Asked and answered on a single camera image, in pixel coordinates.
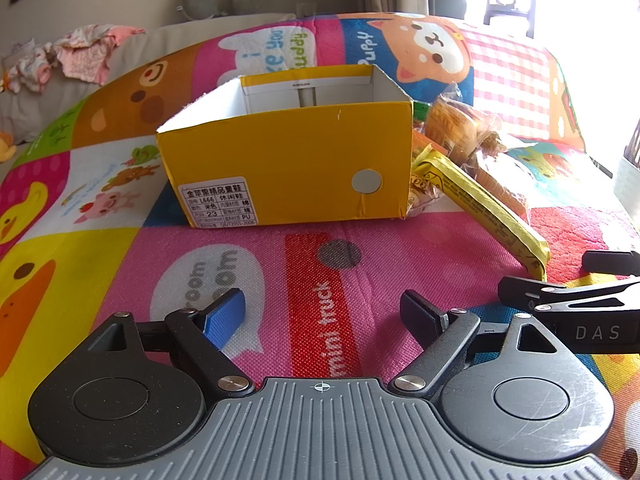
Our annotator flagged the pink clothing pile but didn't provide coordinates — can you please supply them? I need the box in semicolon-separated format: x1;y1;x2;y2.
0;24;148;93

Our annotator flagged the clear golden cake packet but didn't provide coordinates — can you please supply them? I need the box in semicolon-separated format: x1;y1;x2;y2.
424;87;503;161

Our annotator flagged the yellow cardboard box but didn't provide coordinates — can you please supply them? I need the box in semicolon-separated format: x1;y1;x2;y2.
156;64;415;227

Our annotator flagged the white basket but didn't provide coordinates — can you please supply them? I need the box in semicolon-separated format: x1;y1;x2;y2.
612;155;640;221

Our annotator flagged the long yellow snack packet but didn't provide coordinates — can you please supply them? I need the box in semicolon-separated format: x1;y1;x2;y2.
410;152;551;281

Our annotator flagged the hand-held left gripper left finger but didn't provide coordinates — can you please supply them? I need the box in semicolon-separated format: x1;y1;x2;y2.
96;287;256;400

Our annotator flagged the cartoon printed play mat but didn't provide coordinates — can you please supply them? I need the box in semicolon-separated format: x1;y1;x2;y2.
0;12;640;480

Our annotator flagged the clear brown biscuit packet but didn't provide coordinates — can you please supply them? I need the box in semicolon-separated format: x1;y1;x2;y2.
467;145;533;218

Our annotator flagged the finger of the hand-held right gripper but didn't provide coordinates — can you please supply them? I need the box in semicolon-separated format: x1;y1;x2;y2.
497;275;640;319
582;250;640;277

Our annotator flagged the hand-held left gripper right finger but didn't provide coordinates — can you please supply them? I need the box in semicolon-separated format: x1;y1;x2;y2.
392;289;567;399

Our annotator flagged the grey sofa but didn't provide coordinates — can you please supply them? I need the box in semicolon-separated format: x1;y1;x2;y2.
0;12;296;163

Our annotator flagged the orange candy packet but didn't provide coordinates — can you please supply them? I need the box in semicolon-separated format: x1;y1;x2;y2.
408;172;453;217

